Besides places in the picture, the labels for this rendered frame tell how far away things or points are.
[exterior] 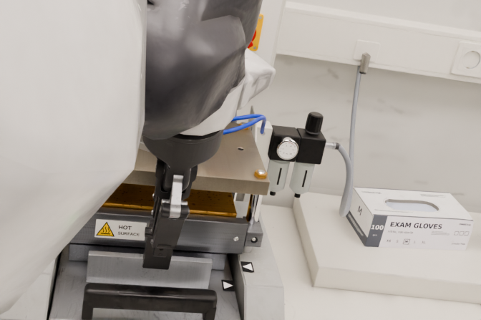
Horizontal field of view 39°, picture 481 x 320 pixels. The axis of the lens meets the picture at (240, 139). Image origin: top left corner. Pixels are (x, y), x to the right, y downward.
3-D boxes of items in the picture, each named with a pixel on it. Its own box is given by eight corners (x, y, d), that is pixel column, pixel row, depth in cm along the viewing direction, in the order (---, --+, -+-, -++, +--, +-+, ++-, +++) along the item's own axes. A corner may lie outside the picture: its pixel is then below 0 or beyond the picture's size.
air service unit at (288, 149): (237, 185, 111) (253, 102, 105) (321, 192, 114) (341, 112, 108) (241, 201, 106) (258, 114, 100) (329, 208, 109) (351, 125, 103)
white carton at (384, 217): (344, 215, 146) (352, 185, 143) (439, 220, 151) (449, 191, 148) (364, 247, 135) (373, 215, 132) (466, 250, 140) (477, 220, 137)
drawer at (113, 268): (71, 211, 103) (74, 166, 99) (213, 222, 107) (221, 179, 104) (46, 346, 76) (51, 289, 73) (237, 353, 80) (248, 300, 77)
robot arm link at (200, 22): (48, 122, 49) (167, 187, 47) (50, -41, 40) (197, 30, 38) (177, 18, 62) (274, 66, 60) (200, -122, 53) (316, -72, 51)
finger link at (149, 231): (198, 159, 65) (198, 169, 64) (181, 233, 72) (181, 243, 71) (157, 154, 64) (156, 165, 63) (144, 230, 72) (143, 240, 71)
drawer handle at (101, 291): (82, 308, 77) (85, 280, 75) (211, 315, 80) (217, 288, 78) (81, 320, 75) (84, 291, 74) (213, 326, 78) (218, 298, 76)
